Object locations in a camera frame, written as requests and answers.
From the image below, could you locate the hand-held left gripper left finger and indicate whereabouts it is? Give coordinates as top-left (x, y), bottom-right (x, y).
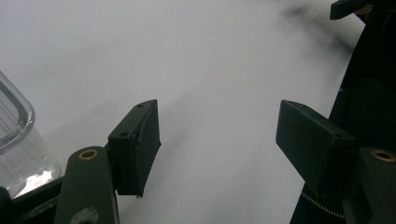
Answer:
top-left (107, 99), bottom-right (162, 199)

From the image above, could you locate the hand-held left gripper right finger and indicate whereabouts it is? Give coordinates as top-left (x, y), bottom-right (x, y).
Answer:
top-left (275, 99), bottom-right (359, 200)

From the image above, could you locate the clear plastic container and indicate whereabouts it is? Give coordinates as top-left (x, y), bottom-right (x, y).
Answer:
top-left (0, 70), bottom-right (62, 199)

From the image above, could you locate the white table sheet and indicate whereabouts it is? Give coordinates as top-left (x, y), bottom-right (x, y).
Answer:
top-left (0, 0), bottom-right (366, 224)

